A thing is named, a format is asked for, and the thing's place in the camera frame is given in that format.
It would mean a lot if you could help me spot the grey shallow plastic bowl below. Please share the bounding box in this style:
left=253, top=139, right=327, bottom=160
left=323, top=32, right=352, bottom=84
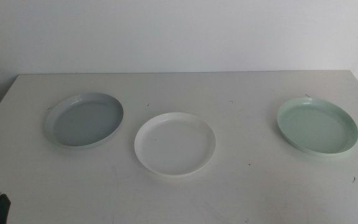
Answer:
left=45, top=91, right=124, bottom=149

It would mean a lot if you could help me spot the white shallow plastic bowl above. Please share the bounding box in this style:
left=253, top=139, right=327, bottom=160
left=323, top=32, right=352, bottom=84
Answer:
left=134, top=111, right=217, bottom=177

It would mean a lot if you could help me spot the pale green shallow plastic bowl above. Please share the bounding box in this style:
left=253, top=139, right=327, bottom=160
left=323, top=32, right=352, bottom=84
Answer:
left=276, top=96, right=358, bottom=156

